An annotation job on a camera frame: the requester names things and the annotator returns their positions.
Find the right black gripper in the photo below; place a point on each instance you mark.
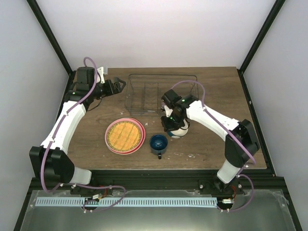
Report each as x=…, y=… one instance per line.
x=168, y=127

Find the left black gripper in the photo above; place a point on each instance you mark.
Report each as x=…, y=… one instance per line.
x=110, y=91

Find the white bowl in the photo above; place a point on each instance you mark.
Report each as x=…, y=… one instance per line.
x=182, y=131

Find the black wire dish rack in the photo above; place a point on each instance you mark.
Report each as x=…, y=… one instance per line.
x=144, y=91

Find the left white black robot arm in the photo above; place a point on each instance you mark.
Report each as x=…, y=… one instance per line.
x=50, y=160

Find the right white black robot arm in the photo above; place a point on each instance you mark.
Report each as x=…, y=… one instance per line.
x=241, y=142

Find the dark blue mug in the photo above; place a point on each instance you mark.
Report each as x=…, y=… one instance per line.
x=158, y=145

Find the orange woven plate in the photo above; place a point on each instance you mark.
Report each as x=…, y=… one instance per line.
x=123, y=136

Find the pink red plate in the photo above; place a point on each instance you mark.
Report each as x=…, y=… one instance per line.
x=143, y=135

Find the light blue slotted strip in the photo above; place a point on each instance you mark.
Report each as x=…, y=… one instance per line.
x=128, y=202

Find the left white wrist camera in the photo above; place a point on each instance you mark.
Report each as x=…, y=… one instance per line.
x=103, y=72

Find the black aluminium frame rail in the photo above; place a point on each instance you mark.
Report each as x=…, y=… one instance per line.
x=203, y=180

